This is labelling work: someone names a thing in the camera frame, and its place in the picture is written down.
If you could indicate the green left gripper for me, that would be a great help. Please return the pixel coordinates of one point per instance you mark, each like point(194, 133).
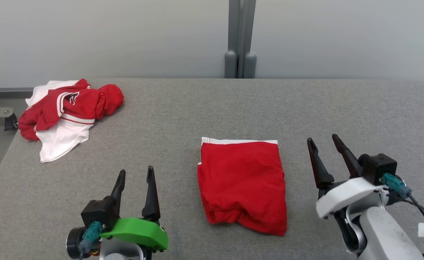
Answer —
point(143, 231)

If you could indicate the grey metal double post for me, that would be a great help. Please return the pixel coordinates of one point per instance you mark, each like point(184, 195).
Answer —
point(240, 36)

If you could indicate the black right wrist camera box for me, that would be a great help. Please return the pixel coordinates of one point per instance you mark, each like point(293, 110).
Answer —
point(377, 168)

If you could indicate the red white Bulls jersey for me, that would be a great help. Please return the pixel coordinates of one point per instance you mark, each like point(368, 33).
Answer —
point(85, 106)

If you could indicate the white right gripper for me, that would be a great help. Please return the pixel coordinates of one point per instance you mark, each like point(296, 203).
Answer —
point(345, 195)

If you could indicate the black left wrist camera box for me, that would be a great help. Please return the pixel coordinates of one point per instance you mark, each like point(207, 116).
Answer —
point(98, 213)

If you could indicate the red shorts with white trim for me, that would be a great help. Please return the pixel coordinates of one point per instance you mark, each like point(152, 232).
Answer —
point(240, 180)

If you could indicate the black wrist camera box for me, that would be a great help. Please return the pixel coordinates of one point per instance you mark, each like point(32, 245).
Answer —
point(377, 168)
point(98, 213)

